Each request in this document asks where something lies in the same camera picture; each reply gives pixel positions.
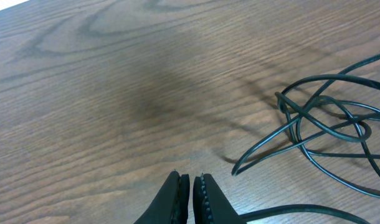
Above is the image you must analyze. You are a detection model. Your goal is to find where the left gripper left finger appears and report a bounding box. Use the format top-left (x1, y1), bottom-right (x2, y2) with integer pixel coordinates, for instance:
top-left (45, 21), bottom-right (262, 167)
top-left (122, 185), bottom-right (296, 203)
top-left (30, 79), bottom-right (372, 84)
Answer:
top-left (135, 171), bottom-right (190, 224)

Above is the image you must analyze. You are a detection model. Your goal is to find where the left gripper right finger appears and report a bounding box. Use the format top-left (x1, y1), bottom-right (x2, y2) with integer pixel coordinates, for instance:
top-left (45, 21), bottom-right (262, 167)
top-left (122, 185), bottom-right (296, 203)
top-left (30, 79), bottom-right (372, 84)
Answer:
top-left (192, 174), bottom-right (246, 224)

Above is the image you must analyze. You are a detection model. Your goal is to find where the black usb cable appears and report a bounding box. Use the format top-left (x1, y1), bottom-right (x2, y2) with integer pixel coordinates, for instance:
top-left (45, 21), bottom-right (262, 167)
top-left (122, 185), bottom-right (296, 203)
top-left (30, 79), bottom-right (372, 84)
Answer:
top-left (230, 52), bottom-right (380, 224)

